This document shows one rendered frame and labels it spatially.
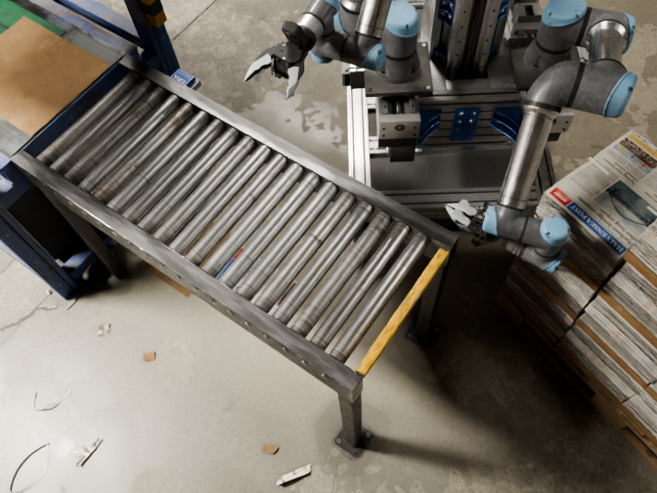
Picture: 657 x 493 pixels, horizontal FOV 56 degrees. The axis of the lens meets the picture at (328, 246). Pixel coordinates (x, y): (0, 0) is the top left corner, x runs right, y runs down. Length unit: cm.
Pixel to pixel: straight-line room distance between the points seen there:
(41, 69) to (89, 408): 128
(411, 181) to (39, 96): 144
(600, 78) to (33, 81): 182
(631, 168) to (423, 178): 91
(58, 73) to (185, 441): 141
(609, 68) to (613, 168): 38
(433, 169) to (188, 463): 152
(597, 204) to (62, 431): 207
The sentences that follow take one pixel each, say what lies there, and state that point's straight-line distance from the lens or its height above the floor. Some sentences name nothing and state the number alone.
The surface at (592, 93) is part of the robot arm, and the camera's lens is 170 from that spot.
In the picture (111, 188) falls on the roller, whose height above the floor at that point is 79.
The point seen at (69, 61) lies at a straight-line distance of 245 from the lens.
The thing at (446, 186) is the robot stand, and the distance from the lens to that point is 261.
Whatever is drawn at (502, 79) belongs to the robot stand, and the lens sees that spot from 229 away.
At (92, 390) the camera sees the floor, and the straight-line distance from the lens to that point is 267.
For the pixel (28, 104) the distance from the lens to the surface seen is 238.
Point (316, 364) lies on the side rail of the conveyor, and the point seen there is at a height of 80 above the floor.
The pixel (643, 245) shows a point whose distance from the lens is 178.
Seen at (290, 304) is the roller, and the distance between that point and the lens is 171.
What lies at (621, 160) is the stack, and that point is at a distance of 204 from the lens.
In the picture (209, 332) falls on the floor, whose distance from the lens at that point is 260.
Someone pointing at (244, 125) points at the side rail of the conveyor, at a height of 80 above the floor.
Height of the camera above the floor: 237
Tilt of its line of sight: 62 degrees down
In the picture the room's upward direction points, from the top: 6 degrees counter-clockwise
